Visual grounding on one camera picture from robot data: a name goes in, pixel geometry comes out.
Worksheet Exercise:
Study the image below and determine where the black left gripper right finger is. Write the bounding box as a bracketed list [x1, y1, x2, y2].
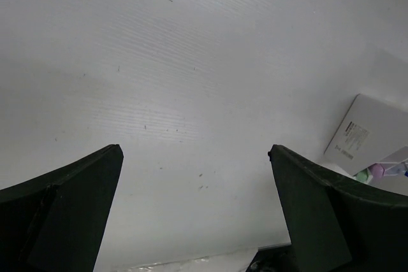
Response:
[269, 145, 407, 271]

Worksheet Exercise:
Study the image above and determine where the green highlighter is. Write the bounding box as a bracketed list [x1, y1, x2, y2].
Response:
[353, 169, 373, 185]

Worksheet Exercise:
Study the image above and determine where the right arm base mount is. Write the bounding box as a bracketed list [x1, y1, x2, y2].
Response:
[245, 245, 300, 272]

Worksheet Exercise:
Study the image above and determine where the white divided organizer left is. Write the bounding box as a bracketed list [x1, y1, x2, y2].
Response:
[324, 94, 407, 176]

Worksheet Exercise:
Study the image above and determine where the pink highlighter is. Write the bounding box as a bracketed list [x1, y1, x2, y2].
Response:
[368, 163, 385, 179]

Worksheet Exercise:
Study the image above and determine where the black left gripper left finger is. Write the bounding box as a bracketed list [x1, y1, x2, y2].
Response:
[1, 145, 123, 271]

